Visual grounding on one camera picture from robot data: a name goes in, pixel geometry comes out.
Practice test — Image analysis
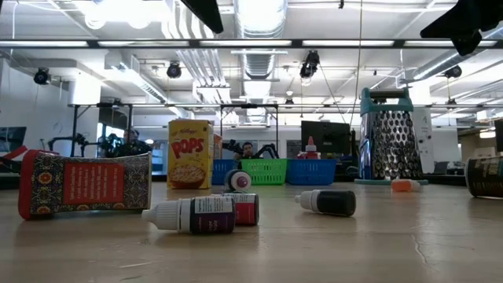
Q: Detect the person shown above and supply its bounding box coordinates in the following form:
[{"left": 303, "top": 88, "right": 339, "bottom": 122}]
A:
[
  {"left": 113, "top": 128, "right": 152, "bottom": 157},
  {"left": 235, "top": 141, "right": 256, "bottom": 160}
]

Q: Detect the small red food colouring bottle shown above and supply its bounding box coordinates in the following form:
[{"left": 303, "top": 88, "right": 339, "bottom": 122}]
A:
[{"left": 211, "top": 192, "right": 260, "bottom": 227}]

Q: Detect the small purple food colouring bottle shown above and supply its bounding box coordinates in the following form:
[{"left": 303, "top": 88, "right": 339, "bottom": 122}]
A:
[{"left": 141, "top": 195, "right": 237, "bottom": 236}]

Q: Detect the black computer monitor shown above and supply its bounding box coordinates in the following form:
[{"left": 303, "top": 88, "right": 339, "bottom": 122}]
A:
[{"left": 300, "top": 120, "right": 352, "bottom": 160}]

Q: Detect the white pillar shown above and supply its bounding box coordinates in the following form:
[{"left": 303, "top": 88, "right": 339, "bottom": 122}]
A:
[{"left": 412, "top": 108, "right": 436, "bottom": 175}]

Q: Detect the red patterned carton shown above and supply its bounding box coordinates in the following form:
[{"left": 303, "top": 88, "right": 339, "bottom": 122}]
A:
[{"left": 17, "top": 149, "right": 152, "bottom": 221}]

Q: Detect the metal box grater teal handle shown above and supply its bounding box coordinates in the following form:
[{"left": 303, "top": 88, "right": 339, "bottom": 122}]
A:
[{"left": 353, "top": 86, "right": 430, "bottom": 186}]

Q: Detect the thin hanging cable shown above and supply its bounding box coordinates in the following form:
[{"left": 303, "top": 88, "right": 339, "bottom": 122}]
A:
[{"left": 349, "top": 0, "right": 365, "bottom": 125}]

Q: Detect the black background station frame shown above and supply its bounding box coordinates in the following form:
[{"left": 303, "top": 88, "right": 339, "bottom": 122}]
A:
[
  {"left": 218, "top": 103, "right": 280, "bottom": 160},
  {"left": 68, "top": 102, "right": 134, "bottom": 158}
]

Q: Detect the dark wall screen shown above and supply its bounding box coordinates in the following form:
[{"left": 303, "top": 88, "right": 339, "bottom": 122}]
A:
[{"left": 0, "top": 126, "right": 28, "bottom": 162}]

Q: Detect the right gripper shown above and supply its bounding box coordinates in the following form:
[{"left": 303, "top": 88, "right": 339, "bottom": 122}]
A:
[{"left": 419, "top": 0, "right": 503, "bottom": 57}]

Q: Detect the black label dropper bottle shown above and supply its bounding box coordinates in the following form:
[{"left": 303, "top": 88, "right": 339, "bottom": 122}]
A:
[{"left": 294, "top": 189, "right": 357, "bottom": 218}]

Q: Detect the purple icing bottle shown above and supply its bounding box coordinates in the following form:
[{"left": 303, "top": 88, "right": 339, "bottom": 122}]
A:
[{"left": 225, "top": 168, "right": 252, "bottom": 194}]

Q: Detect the yellow Corn Pops box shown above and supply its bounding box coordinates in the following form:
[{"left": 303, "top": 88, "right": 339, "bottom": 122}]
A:
[{"left": 167, "top": 119, "right": 215, "bottom": 190}]

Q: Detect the small orange food colouring bottle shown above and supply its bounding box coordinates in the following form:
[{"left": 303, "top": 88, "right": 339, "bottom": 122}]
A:
[{"left": 391, "top": 178, "right": 421, "bottom": 193}]

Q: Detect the silver ventilation duct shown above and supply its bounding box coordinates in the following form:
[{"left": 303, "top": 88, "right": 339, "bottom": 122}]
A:
[{"left": 234, "top": 0, "right": 288, "bottom": 125}]

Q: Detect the dark monitor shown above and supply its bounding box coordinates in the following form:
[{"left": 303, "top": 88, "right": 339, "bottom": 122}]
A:
[{"left": 494, "top": 119, "right": 503, "bottom": 153}]

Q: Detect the red icing bottle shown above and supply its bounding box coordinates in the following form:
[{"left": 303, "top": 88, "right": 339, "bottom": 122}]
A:
[{"left": 297, "top": 135, "right": 321, "bottom": 160}]

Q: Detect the grey office chair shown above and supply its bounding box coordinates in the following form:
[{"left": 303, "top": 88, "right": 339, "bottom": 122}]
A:
[{"left": 431, "top": 160, "right": 452, "bottom": 176}]

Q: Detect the blue plastic basket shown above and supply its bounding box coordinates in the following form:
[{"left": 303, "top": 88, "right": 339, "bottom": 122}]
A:
[
  {"left": 285, "top": 158, "right": 339, "bottom": 186},
  {"left": 211, "top": 158, "right": 241, "bottom": 186}
]

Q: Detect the long strip light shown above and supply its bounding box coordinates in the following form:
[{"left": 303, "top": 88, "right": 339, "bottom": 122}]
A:
[
  {"left": 199, "top": 39, "right": 292, "bottom": 48},
  {"left": 0, "top": 40, "right": 90, "bottom": 48},
  {"left": 97, "top": 39, "right": 189, "bottom": 48},
  {"left": 301, "top": 39, "right": 395, "bottom": 48},
  {"left": 404, "top": 39, "right": 498, "bottom": 48}
]

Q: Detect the black seasoning can yellow lid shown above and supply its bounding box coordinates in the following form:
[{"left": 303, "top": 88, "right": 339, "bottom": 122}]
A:
[{"left": 465, "top": 156, "right": 503, "bottom": 200}]

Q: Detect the green plastic basket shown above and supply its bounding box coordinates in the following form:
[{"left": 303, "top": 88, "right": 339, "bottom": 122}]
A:
[{"left": 239, "top": 158, "right": 288, "bottom": 186}]

